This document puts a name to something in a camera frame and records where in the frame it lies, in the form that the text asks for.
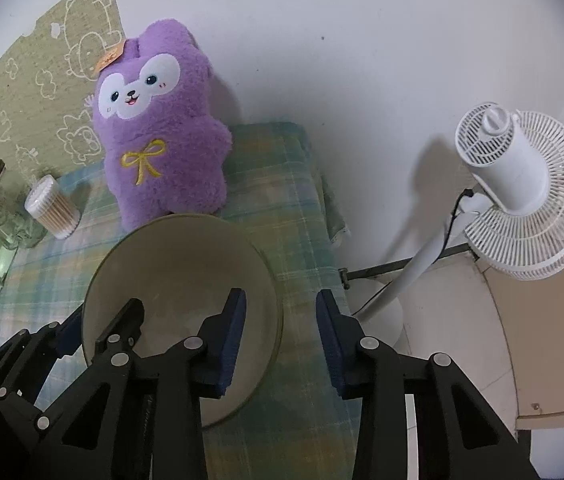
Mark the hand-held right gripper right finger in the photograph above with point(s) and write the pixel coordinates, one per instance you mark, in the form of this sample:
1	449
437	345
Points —
334	345

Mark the glass jar with black lid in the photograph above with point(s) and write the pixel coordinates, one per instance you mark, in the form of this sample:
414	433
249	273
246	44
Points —
11	220

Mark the cotton swab container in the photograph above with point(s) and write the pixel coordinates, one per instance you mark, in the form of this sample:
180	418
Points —
54	207

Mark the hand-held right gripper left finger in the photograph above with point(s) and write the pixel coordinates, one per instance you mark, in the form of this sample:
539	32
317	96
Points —
224	340

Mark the green printed wall cloth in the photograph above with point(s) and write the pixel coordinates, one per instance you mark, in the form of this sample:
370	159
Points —
36	85

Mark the dark metal bar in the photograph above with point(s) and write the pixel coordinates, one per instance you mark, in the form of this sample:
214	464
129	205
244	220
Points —
377	269

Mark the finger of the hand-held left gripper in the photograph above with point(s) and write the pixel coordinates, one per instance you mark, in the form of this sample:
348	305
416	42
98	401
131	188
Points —
69	335
124	322

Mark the white standing fan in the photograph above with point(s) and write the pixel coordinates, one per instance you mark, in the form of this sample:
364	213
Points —
512	175

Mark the purple plush toy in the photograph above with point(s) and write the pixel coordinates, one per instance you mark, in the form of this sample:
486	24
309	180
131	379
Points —
161	160

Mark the plaid tablecloth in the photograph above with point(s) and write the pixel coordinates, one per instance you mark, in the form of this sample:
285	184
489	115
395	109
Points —
287	210

